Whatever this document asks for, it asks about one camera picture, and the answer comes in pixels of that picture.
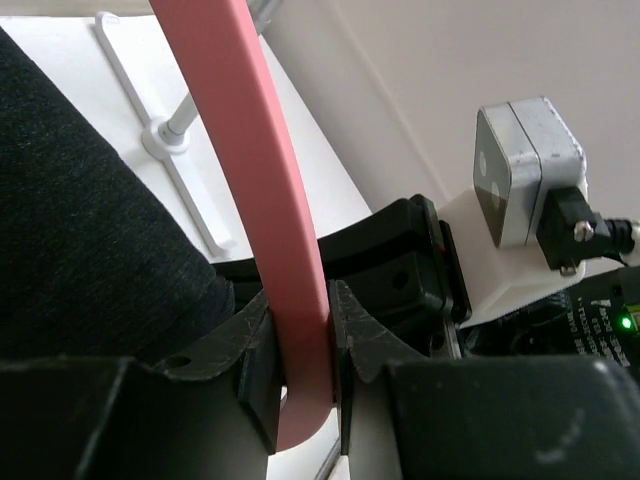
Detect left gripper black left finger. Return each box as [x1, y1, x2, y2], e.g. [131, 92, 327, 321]
[1, 295, 280, 479]

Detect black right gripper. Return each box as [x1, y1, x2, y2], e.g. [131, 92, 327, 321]
[319, 195, 639, 368]

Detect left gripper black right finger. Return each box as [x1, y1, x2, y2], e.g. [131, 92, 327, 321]
[329, 281, 639, 479]

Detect black trousers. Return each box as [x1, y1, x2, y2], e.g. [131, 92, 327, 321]
[1, 35, 234, 363]

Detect pink hanger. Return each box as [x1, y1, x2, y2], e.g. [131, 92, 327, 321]
[152, 1, 334, 450]

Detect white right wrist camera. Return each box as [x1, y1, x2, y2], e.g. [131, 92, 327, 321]
[438, 96, 587, 327]

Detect white rack base bracket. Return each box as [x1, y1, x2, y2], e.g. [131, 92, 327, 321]
[94, 11, 237, 254]

